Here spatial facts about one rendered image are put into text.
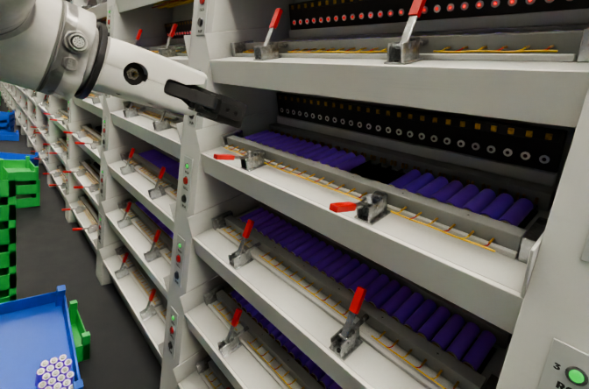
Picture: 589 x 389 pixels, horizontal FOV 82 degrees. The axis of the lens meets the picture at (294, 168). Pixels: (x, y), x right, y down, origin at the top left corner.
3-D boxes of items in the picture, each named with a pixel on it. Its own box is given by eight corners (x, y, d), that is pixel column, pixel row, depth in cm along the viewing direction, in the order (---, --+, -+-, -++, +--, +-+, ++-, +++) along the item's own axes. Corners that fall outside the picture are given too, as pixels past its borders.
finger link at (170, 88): (204, 90, 32) (227, 102, 38) (135, 70, 34) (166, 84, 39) (201, 102, 32) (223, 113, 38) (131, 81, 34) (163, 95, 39)
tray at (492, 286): (514, 336, 31) (534, 251, 28) (203, 172, 74) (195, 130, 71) (573, 239, 43) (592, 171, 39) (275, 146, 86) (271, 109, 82)
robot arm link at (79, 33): (73, -7, 27) (113, 12, 29) (53, 3, 33) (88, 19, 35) (44, 95, 27) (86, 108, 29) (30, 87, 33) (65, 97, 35)
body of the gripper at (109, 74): (102, 11, 28) (216, 67, 36) (74, 19, 35) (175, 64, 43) (76, 100, 28) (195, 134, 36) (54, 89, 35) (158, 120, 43)
